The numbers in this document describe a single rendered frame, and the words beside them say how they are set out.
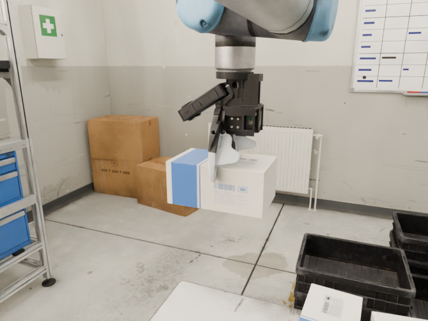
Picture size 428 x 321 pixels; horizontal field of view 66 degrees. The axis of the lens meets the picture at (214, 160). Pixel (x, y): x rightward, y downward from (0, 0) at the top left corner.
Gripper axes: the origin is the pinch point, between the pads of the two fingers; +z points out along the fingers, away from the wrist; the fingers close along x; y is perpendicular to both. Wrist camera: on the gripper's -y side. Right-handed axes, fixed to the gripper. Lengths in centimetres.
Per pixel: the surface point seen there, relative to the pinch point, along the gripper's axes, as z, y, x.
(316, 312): 32.0, 21.1, 4.6
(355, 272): 62, 34, 72
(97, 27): -58, -227, 240
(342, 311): 32.0, 26.7, 7.0
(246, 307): 41.2, 3.3, 10.9
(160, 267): 112, -83, 108
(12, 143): 19, -139, 58
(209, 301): 41.3, -6.7, 9.4
